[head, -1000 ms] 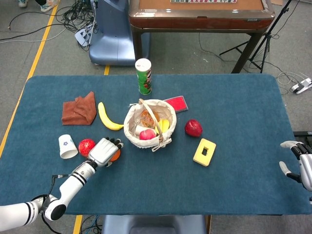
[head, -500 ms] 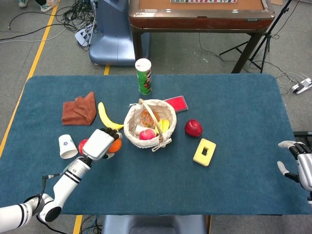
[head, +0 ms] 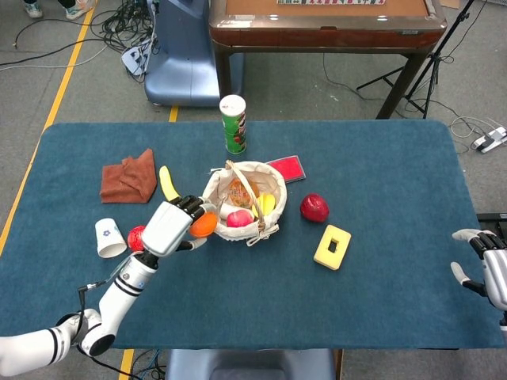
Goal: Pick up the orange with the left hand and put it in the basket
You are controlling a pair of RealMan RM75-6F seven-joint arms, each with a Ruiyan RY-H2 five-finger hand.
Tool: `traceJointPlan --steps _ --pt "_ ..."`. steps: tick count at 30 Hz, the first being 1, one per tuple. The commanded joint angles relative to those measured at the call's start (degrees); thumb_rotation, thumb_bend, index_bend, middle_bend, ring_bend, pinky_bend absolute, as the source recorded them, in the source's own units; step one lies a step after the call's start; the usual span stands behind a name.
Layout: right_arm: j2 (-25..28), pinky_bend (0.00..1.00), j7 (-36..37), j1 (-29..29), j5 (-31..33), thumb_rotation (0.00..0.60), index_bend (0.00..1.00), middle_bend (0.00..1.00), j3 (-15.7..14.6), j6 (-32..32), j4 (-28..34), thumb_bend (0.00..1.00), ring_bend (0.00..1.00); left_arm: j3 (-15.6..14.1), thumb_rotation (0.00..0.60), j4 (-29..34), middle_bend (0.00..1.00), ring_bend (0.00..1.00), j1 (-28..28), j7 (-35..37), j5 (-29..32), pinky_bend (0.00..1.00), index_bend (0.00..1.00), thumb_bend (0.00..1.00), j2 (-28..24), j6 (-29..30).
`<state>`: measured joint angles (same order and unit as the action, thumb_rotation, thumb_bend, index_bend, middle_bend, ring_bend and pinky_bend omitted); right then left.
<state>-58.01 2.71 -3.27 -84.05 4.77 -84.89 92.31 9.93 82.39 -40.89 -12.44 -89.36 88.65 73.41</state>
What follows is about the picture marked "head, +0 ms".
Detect blue table cloth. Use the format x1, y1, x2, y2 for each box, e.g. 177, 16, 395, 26
0, 120, 504, 351

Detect cream fabric basket with handle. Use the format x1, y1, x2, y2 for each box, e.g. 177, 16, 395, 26
200, 159, 288, 249

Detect blue machine base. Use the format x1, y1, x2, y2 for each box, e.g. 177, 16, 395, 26
143, 0, 245, 107

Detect red pomegranate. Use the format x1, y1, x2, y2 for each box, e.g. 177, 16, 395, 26
127, 225, 147, 253

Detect yellow block with rectangular hole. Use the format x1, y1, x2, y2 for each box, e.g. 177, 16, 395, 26
313, 224, 353, 272

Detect black box edge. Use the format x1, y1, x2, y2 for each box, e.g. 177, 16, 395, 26
476, 212, 507, 233

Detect orange fruit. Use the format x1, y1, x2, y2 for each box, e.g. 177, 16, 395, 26
189, 211, 219, 239

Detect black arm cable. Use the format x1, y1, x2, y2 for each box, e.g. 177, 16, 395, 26
77, 272, 134, 377

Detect small yellow banana bunch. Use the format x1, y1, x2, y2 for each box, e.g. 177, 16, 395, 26
251, 192, 277, 218

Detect brown folded cloth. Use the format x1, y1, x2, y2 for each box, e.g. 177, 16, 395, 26
99, 148, 158, 204

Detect grey blue robot torso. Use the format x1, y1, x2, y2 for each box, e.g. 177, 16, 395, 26
164, 348, 337, 380

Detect dark red apple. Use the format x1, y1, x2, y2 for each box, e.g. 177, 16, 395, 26
299, 193, 330, 223

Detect white power strip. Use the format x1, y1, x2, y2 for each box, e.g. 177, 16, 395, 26
470, 125, 507, 154

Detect flat red card box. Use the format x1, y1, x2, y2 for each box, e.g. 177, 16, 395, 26
265, 155, 307, 184

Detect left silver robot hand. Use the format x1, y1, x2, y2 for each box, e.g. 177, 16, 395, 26
141, 194, 218, 258

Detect brown mahjong table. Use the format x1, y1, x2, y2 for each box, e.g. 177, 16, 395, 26
208, 0, 448, 120

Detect black tripod stand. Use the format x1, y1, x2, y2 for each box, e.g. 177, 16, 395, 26
356, 0, 476, 120

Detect white green sneaker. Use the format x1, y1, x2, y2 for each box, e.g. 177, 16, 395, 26
22, 0, 44, 19
64, 0, 97, 21

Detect white paper cup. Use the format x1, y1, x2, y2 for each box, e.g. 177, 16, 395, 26
94, 218, 128, 259

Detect black floor cable bundle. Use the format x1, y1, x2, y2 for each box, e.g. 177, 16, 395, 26
89, 0, 162, 84

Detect pink peach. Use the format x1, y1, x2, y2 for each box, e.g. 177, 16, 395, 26
226, 208, 255, 229

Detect orange wrapped snack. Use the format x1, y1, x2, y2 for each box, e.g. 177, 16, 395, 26
227, 177, 261, 209

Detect green chips can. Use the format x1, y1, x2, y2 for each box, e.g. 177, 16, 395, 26
219, 94, 248, 155

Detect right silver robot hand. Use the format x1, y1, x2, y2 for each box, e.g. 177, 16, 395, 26
450, 228, 507, 310

